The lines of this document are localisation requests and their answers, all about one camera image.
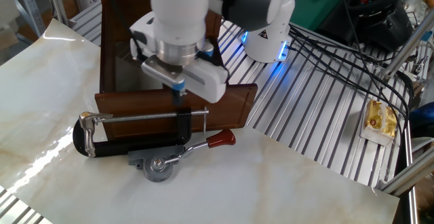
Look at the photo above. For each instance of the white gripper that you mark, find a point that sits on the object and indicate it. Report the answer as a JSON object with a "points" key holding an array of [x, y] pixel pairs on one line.
{"points": [[207, 78]]}

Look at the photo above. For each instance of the black C-clamp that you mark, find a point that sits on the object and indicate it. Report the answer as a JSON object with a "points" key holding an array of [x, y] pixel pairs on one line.
{"points": [[135, 146]]}

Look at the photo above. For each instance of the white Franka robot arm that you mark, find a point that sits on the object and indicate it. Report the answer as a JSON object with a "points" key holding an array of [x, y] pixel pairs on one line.
{"points": [[271, 20]]}

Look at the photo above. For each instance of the brown wooden cabinet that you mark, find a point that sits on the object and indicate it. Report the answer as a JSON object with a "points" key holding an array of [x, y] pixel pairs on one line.
{"points": [[169, 105]]}

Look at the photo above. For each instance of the grey crank with red knob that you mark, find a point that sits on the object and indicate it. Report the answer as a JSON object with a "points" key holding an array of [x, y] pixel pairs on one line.
{"points": [[157, 164]]}

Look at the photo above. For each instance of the marble pattern mat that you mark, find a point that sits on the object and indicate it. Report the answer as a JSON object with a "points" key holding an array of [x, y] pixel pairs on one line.
{"points": [[237, 190]]}

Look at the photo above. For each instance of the green mat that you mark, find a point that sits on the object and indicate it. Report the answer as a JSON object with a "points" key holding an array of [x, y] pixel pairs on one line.
{"points": [[315, 10]]}

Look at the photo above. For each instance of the perforated grey shelf upright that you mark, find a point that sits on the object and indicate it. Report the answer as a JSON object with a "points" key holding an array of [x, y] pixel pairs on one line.
{"points": [[28, 6]]}

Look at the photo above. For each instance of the yellow snack packet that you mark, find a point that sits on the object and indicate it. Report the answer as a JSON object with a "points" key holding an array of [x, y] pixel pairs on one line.
{"points": [[379, 122]]}

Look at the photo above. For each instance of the black steering wheel controller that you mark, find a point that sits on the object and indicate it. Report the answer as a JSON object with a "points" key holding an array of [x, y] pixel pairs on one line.
{"points": [[373, 17]]}

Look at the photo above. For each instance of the dark blue object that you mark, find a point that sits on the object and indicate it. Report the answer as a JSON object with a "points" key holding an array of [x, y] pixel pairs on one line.
{"points": [[422, 118]]}

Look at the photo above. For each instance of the aluminium frame post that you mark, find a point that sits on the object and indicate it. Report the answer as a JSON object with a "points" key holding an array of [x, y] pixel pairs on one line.
{"points": [[56, 0], [407, 176], [407, 47]]}

